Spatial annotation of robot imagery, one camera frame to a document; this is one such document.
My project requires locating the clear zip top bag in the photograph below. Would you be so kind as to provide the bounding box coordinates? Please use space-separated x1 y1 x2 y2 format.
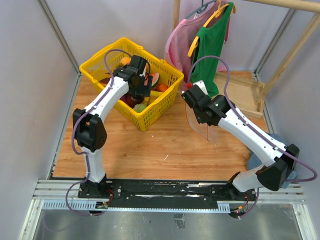
185 104 220 143

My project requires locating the yellow lemon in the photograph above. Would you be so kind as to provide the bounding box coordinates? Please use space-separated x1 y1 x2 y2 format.
142 96 157 106

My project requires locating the yellow banana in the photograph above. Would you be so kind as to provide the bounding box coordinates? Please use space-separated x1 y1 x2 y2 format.
150 90 164 98

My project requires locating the peach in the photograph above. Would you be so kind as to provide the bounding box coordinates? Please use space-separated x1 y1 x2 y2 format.
120 56 132 66

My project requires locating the green cabbage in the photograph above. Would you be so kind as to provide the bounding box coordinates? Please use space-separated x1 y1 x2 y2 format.
133 103 147 113

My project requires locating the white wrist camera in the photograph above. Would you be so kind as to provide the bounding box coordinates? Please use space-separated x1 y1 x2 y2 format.
186 80 208 95
139 64 149 78

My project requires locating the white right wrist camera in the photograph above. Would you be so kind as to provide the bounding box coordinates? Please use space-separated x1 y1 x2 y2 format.
186 80 208 95

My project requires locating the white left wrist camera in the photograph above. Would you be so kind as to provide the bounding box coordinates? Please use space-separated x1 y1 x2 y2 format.
139 64 149 78

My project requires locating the papaya slice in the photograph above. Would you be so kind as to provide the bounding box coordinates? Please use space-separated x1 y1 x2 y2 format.
99 77 111 88

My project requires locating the grey hanger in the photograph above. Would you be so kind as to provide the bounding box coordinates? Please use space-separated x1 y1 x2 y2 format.
186 0 216 20

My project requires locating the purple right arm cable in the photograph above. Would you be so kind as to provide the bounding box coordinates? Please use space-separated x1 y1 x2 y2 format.
187 55 318 181

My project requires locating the longan bunch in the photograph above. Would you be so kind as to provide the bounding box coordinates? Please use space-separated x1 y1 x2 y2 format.
114 62 125 71

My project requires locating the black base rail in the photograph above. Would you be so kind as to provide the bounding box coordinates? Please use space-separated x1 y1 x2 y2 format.
77 178 256 213

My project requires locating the dark red apple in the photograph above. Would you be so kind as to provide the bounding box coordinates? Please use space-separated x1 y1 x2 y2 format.
125 94 144 108

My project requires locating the yellow hanger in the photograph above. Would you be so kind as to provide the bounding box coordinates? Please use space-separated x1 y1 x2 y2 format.
187 0 230 57

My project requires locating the orange pumpkin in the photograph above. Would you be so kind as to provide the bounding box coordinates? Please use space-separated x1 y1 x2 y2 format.
155 83 168 93

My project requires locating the pink shirt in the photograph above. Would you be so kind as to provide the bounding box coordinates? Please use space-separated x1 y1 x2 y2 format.
164 2 228 82

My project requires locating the blue cloth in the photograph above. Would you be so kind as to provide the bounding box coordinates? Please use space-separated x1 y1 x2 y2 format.
246 132 300 190

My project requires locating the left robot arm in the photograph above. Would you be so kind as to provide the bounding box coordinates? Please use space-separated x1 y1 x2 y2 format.
71 55 153 198

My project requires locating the yellow plastic basket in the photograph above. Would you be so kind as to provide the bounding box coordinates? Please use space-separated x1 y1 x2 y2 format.
79 37 184 132

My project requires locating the watermelon slice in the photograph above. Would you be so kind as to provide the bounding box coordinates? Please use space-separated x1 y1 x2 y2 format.
151 72 160 88

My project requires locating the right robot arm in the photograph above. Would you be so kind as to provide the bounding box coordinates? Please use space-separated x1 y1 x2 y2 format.
181 85 300 200

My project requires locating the wooden clothes rack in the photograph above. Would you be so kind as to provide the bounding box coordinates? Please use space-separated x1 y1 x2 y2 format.
172 0 320 120

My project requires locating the green shirt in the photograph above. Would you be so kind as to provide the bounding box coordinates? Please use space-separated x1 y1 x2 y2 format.
187 2 236 98

